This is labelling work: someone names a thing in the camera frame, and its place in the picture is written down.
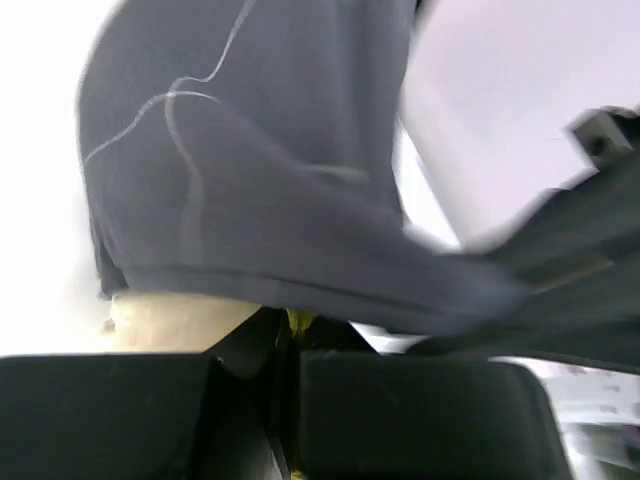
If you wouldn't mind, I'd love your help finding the white pillow yellow edge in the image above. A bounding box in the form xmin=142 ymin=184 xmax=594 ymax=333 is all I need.
xmin=100 ymin=292 xmax=317 ymax=356

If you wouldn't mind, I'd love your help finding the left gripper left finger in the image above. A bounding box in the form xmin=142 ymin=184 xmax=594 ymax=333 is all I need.
xmin=1 ymin=354 xmax=273 ymax=479

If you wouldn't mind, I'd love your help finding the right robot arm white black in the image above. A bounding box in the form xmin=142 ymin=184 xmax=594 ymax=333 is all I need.
xmin=402 ymin=0 xmax=639 ymax=245

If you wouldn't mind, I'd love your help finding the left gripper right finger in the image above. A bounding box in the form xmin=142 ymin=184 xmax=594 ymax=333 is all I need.
xmin=298 ymin=352 xmax=571 ymax=479

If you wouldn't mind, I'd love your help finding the dark grey checked pillowcase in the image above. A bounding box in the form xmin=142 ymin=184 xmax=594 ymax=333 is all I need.
xmin=74 ymin=0 xmax=640 ymax=374

